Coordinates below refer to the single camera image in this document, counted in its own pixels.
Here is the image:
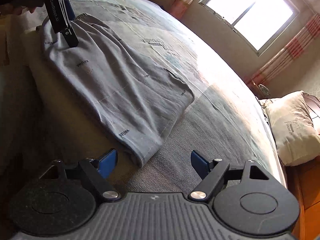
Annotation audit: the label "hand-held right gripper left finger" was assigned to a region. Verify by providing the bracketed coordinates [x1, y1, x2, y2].
[39, 149, 122, 202]

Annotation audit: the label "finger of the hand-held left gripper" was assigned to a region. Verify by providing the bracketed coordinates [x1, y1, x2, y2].
[64, 0, 76, 22]
[60, 27, 79, 48]

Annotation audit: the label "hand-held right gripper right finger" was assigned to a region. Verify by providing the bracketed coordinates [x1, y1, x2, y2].
[187, 150, 271, 202]

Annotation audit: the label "grey printed pants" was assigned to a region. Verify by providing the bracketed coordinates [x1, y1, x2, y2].
[37, 12, 196, 168]

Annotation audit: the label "person's left hand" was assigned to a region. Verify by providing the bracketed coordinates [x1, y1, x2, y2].
[0, 4, 45, 16]

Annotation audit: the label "bed with patchwork floral sheet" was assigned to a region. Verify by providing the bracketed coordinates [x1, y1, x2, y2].
[0, 0, 288, 195]

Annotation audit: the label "crumpled beige pillow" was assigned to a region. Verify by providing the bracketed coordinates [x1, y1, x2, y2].
[259, 97, 278, 108]

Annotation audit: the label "grey bundled cloth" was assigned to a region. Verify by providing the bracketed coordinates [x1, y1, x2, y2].
[258, 84, 271, 98]

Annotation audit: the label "beige printed pillow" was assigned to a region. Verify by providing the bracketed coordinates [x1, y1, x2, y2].
[264, 91, 320, 167]

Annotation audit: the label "wooden headboard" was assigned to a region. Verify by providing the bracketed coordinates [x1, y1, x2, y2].
[285, 92, 320, 240]

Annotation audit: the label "window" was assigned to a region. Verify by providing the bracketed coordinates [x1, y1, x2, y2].
[199, 0, 300, 57]

